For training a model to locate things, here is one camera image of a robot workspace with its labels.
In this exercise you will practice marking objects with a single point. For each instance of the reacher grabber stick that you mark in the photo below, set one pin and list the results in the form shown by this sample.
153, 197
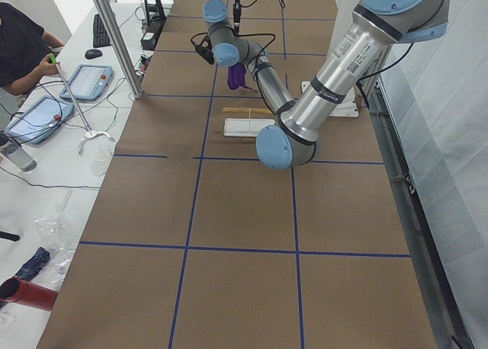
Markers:
67, 94

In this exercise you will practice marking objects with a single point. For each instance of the white rack with wooden rods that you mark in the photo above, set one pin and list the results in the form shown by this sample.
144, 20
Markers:
255, 119

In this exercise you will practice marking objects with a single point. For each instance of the black computer mouse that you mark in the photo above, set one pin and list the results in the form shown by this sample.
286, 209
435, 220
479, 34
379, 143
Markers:
93, 54

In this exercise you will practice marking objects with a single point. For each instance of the near blue teach pendant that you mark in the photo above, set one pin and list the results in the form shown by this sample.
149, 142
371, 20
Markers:
40, 121

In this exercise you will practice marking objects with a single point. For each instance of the dark blue folded umbrella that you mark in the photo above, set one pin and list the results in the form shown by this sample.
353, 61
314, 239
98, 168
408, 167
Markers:
31, 268

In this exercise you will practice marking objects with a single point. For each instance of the black keyboard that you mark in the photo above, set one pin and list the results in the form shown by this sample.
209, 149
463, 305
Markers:
100, 35

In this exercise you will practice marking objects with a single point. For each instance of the far blue teach pendant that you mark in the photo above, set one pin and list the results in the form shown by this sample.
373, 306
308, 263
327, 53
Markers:
88, 82

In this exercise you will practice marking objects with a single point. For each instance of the person in black shirt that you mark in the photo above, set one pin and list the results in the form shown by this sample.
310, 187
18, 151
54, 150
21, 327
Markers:
25, 51

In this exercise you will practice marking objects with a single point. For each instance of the blue teach pendant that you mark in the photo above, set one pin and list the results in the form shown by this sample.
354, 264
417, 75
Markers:
88, 82
40, 121

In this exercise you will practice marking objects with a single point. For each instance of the purple towel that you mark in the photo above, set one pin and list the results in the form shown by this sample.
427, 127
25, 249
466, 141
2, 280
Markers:
236, 77

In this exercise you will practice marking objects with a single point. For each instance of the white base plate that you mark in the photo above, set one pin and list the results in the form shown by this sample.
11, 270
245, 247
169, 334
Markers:
345, 107

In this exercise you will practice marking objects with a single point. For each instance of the crumpled clear plastic bag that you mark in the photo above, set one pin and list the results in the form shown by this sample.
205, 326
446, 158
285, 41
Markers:
56, 236

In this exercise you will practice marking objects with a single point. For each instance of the red cylinder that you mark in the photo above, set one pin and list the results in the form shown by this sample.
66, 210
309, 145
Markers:
26, 293

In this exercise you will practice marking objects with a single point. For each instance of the aluminium frame post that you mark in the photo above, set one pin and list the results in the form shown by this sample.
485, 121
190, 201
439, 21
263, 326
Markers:
120, 49

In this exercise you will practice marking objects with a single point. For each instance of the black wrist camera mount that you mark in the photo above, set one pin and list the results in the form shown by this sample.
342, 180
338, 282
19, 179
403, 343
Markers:
204, 50

